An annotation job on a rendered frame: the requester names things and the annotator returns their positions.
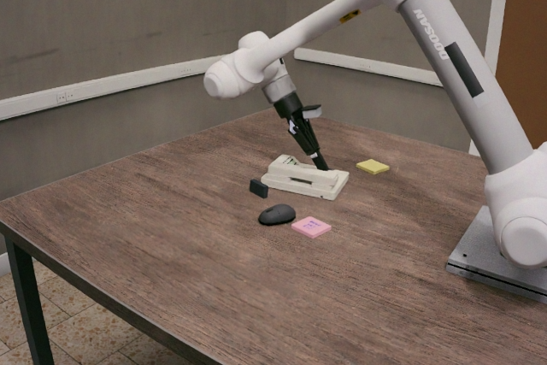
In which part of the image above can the white desk phone body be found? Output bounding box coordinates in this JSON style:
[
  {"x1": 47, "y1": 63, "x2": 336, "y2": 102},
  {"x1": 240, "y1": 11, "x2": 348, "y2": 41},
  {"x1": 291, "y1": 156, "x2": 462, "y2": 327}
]
[{"x1": 261, "y1": 154, "x2": 349, "y2": 200}]

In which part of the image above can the pink sticky note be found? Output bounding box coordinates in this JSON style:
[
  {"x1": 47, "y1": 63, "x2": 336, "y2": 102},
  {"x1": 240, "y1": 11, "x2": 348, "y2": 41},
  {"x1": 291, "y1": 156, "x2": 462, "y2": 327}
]
[{"x1": 291, "y1": 217, "x2": 331, "y2": 238}]

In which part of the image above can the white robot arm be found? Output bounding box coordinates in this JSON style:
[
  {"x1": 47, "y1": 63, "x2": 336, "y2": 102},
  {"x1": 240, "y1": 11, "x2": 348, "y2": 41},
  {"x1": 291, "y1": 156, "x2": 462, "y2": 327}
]
[{"x1": 203, "y1": 0, "x2": 547, "y2": 269}]

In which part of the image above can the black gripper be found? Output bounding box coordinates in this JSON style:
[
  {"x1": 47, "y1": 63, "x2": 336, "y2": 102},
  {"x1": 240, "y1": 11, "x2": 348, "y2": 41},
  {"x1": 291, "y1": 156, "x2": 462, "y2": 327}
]
[{"x1": 273, "y1": 92, "x2": 329, "y2": 171}]

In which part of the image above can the dark grey computer mouse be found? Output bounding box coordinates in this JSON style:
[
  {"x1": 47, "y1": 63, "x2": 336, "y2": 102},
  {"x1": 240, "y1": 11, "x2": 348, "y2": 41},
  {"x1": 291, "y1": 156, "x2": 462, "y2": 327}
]
[{"x1": 258, "y1": 203, "x2": 296, "y2": 226}]

